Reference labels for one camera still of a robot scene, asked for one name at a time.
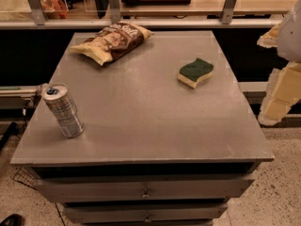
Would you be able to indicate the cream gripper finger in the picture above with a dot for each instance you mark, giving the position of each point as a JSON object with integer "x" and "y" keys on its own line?
{"x": 282, "y": 92}
{"x": 269, "y": 39}

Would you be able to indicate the brown chip bag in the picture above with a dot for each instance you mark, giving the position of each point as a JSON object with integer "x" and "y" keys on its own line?
{"x": 112, "y": 42}

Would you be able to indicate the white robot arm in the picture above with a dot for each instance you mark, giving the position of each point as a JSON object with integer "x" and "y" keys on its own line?
{"x": 289, "y": 35}

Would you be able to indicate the orange plastic bag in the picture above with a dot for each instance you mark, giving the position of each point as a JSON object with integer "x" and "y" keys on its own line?
{"x": 57, "y": 6}

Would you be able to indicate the green yellow sponge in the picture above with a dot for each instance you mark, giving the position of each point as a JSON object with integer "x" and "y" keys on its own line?
{"x": 195, "y": 72}

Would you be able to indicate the grey drawer cabinet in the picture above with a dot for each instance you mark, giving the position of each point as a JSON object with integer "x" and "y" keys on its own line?
{"x": 140, "y": 120}

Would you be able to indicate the lower drawer with knob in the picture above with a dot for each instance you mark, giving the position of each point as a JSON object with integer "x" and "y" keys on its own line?
{"x": 145, "y": 213}

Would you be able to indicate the drawer with knob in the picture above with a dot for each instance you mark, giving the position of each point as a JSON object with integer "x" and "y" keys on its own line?
{"x": 145, "y": 213}
{"x": 143, "y": 188}

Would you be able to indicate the upper drawer with knob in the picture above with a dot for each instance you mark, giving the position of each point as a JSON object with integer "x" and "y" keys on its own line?
{"x": 143, "y": 188}

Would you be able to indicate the silver drink can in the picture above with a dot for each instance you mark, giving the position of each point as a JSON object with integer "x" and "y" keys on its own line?
{"x": 59, "y": 101}

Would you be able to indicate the black shoe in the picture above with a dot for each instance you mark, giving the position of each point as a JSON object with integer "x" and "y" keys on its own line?
{"x": 12, "y": 220}

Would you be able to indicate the metal shelf rail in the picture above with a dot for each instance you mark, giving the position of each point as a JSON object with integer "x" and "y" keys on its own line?
{"x": 150, "y": 23}

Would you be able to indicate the wire rack on floor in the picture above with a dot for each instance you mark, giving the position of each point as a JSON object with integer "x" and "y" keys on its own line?
{"x": 23, "y": 177}

